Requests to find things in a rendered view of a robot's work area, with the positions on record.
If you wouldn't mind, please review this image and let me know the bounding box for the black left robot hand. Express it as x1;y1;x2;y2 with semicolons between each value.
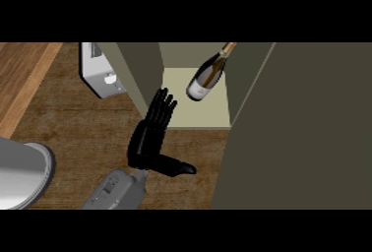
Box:
127;87;199;178

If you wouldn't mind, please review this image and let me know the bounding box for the grey round metal pot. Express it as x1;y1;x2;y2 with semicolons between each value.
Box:
0;136;58;211

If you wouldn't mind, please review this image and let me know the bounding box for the dark wine bottle white label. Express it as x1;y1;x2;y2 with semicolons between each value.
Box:
184;41;239;102

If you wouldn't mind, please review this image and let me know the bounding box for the white appliance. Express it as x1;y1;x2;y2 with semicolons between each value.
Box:
78;41;130;100

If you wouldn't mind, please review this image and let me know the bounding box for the pale wooden slab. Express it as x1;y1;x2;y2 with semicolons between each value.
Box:
0;41;65;140

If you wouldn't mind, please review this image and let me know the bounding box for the dark olive cabinet door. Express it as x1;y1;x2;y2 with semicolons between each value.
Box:
210;41;372;211

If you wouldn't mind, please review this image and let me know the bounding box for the olive green cabinet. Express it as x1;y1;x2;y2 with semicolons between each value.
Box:
93;41;277;131

